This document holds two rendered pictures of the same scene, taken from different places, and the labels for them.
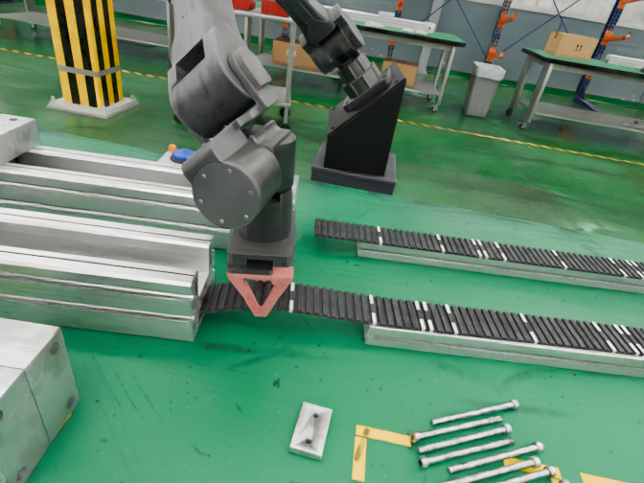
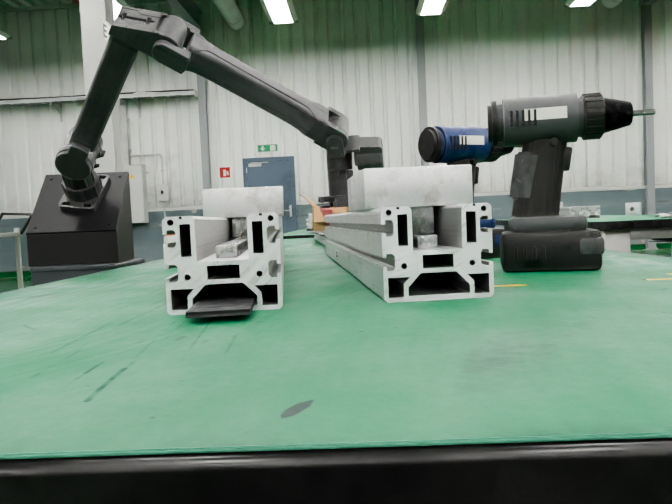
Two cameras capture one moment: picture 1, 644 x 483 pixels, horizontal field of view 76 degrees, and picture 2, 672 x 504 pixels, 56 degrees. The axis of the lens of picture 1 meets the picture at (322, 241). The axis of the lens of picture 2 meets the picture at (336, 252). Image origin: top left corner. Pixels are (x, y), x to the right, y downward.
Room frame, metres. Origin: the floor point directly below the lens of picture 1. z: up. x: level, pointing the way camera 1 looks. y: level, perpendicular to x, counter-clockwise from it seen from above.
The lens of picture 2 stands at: (0.43, 1.49, 0.86)
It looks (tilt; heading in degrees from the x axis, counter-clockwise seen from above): 3 degrees down; 269
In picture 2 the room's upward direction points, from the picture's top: 3 degrees counter-clockwise
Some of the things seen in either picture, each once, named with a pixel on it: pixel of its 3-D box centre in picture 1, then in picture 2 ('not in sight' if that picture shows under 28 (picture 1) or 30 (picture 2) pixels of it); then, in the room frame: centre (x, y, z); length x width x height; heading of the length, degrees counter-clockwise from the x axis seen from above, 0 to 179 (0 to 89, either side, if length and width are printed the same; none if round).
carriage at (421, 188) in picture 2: not in sight; (404, 202); (0.33, 0.78, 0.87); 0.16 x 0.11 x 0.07; 94
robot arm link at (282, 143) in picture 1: (264, 161); (342, 159); (0.38, 0.07, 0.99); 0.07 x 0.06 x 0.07; 172
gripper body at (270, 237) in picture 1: (264, 214); (341, 186); (0.38, 0.06, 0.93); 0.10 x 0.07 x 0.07; 6
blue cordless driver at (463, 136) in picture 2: not in sight; (477, 192); (0.17, 0.43, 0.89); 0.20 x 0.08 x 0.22; 25
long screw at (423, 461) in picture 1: (468, 451); not in sight; (0.25, -0.17, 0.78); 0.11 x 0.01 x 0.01; 112
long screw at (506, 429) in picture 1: (465, 439); not in sight; (0.26, -0.17, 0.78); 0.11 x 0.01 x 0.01; 112
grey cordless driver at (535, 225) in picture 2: not in sight; (570, 181); (0.11, 0.69, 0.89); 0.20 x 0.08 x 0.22; 166
